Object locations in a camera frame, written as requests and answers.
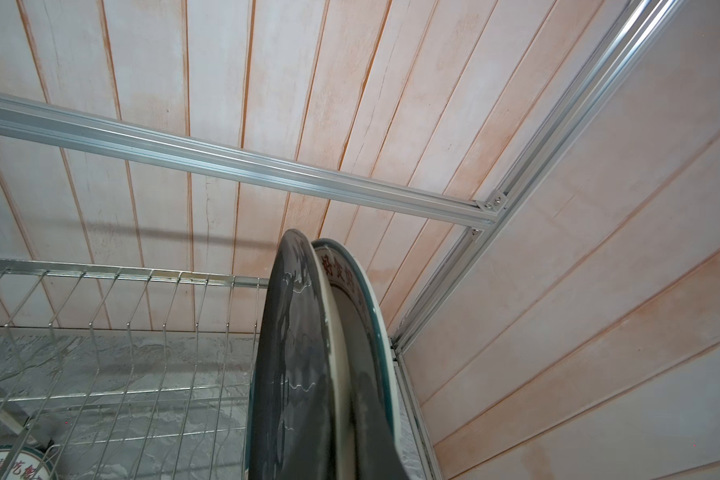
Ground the stainless steel dish rack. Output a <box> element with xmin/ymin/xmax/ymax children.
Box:
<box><xmin>0</xmin><ymin>259</ymin><xmax>267</xmax><ymax>479</ymax></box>

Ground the small orange sunburst plate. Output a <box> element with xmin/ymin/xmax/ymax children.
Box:
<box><xmin>0</xmin><ymin>445</ymin><xmax>58</xmax><ymax>480</ymax></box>

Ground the black round plate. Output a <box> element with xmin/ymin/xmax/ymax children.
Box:
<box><xmin>243</xmin><ymin>229</ymin><xmax>356</xmax><ymax>479</ymax></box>

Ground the white plate green lettered rim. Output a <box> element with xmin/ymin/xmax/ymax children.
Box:
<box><xmin>312</xmin><ymin>239</ymin><xmax>399</xmax><ymax>455</ymax></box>

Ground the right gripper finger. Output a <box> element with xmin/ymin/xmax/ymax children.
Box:
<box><xmin>352</xmin><ymin>373</ymin><xmax>409</xmax><ymax>480</ymax></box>

